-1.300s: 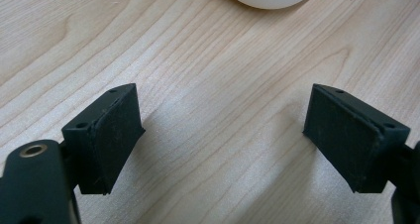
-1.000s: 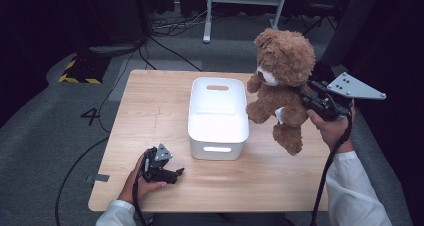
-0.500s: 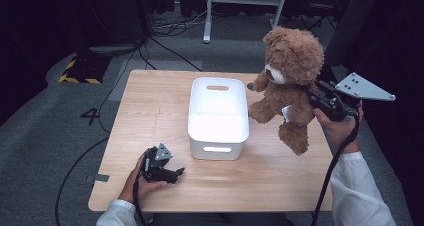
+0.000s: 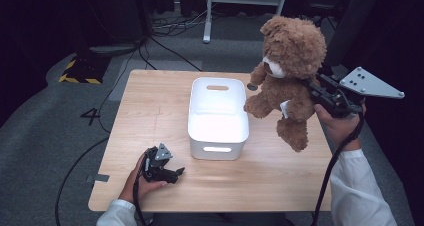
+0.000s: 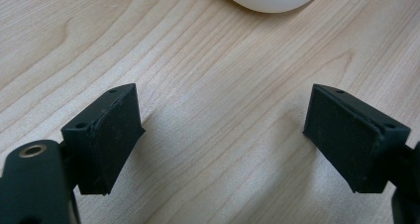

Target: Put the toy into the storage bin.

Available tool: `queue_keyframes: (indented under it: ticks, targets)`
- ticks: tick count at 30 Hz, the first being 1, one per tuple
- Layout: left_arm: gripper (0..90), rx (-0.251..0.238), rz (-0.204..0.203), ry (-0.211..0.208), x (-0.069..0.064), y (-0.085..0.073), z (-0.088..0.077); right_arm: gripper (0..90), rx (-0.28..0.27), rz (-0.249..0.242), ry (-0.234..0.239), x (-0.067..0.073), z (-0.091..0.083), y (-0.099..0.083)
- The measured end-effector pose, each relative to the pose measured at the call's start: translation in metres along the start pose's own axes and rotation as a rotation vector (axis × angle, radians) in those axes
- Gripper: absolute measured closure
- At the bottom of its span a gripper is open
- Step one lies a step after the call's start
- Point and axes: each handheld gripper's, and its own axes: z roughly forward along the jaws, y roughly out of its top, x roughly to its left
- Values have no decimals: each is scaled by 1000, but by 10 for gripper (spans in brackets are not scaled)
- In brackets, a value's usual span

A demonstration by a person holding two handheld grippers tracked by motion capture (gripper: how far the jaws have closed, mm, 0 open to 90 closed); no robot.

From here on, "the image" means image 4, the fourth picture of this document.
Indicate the dark round table grommet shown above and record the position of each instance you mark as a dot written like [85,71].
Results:
[252,86]

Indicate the person's right hand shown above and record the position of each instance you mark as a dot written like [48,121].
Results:
[343,129]

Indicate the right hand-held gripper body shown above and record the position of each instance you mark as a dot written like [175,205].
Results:
[343,99]

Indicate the person's left hand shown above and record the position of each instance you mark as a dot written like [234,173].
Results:
[133,187]

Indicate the dark equipment stand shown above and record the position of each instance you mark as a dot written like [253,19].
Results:
[113,19]

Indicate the black yellow striped base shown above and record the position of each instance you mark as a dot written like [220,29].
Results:
[85,71]

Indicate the white plastic storage bin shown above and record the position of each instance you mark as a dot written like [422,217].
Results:
[216,119]

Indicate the brown teddy bear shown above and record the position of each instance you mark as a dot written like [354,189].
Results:
[290,59]

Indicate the grey tape strip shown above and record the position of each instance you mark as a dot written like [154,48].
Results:
[101,178]

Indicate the grey padded pillar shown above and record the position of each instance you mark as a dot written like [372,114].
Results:
[356,22]

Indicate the black tripod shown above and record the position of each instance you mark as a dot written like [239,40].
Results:
[325,11]

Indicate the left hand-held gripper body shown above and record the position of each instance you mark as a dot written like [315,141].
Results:
[158,171]

